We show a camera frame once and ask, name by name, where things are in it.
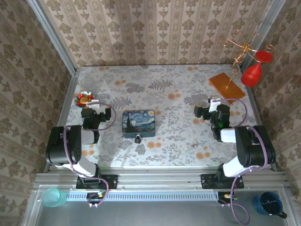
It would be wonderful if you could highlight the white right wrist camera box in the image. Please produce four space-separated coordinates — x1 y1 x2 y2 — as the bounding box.
208 96 221 113

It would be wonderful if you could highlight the aluminium side rail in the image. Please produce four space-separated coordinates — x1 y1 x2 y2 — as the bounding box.
43 73 79 172
245 87 279 172

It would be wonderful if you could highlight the aluminium cross rail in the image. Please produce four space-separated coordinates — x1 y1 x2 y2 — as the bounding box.
32 166 289 189

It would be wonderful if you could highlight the orange wooden base board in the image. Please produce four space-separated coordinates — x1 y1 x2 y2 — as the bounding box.
208 72 246 105

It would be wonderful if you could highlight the starry night tin box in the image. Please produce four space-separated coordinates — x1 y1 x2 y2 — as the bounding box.
121 108 157 139

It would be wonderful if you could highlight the red wine glass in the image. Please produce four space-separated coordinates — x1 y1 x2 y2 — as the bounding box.
240 50 274 88

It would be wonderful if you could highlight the clear glass bowl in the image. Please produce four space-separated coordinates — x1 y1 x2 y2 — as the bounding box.
80 75 95 88

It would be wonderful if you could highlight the gold wire glass stand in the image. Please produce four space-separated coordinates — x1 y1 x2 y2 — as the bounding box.
222 29 276 89

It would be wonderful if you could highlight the teal plastic cup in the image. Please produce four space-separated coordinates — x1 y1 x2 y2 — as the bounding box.
41 187 68 208

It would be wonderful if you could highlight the floral tablecloth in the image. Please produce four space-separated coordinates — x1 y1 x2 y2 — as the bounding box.
55 65 261 168

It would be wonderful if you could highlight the dark blue mug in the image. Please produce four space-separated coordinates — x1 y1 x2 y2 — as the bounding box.
252 191 288 219

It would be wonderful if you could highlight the grey metal shelf plate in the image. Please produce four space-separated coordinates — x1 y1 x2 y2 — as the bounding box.
23 186 297 226

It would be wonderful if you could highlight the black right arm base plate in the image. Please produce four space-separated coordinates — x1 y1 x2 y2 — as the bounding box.
200 173 245 189

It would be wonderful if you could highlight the colourful patterned small bowl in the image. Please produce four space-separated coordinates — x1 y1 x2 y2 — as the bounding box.
74 91 95 108

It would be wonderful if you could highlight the small connector board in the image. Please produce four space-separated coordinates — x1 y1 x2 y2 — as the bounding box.
218 192 238 202
86 192 106 201

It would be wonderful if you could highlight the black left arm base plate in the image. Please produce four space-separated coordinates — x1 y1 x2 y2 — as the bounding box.
76 174 119 190

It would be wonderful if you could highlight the aluminium corner post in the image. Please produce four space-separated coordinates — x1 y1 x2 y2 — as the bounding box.
26 0 79 75
239 0 287 71

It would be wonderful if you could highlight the white slotted cable duct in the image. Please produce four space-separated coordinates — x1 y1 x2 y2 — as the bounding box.
67 190 219 201

